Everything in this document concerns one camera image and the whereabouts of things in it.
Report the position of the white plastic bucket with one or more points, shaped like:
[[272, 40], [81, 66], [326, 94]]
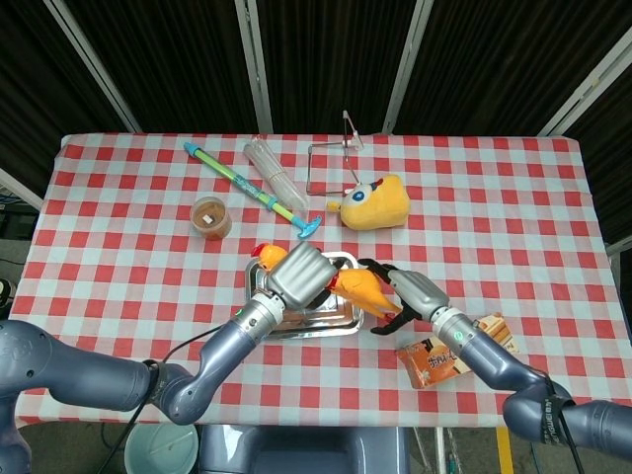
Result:
[[158, 451]]

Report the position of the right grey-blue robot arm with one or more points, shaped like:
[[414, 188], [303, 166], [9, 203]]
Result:
[[494, 360]]

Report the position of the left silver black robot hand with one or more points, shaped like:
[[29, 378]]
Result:
[[298, 276]]

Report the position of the red white checkered tablecloth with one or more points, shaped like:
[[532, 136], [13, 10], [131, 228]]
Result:
[[148, 271]]

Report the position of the blue green water squirter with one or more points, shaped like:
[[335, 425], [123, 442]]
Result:
[[247, 186]]

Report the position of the metal table leg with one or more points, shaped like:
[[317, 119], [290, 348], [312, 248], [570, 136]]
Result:
[[439, 451]]

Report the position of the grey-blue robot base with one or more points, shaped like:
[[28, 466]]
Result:
[[306, 451]]

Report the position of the white metal frame post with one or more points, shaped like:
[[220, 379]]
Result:
[[587, 84], [94, 66], [407, 69], [254, 69], [20, 187]]

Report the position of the yellow plush bird toy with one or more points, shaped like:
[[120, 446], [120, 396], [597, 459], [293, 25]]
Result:
[[380, 207]]

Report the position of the orange biscuit box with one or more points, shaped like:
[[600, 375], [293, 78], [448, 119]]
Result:
[[424, 368]]

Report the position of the brown-filled clear plastic jar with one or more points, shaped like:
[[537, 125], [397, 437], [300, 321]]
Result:
[[211, 219]]

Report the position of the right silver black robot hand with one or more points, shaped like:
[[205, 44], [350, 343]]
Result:
[[419, 291]]

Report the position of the clear plastic cup stack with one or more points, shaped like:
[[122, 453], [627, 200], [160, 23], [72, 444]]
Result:
[[276, 173]]

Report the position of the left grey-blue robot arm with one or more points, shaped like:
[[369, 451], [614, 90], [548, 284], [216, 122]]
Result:
[[222, 350]]

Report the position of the rectangular metal tray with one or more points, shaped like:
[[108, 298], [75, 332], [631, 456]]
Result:
[[340, 323]]

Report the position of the yellow rubber chicken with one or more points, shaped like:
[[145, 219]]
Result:
[[365, 291]]

